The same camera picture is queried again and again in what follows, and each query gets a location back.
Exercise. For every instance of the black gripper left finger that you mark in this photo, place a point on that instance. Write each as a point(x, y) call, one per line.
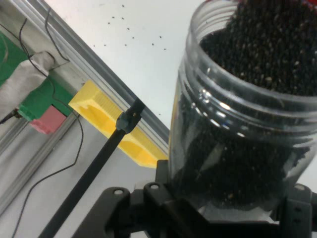
point(153, 213)

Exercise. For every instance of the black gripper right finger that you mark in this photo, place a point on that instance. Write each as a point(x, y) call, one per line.
point(297, 213)

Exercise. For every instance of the clear jar of black seeds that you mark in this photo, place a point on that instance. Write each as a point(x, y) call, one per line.
point(235, 148)

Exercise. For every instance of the yellow plastic bin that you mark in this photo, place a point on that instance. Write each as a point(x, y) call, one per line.
point(104, 116)

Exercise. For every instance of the pink plastic box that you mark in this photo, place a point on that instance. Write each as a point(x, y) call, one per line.
point(48, 121)

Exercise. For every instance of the green plastic bin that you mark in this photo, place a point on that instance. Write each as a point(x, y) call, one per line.
point(42, 99)

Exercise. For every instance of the white cloth bundle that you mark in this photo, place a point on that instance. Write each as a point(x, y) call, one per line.
point(19, 79)

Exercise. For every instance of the aluminium frame rail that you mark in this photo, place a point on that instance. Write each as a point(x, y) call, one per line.
point(99, 69)
point(29, 158)

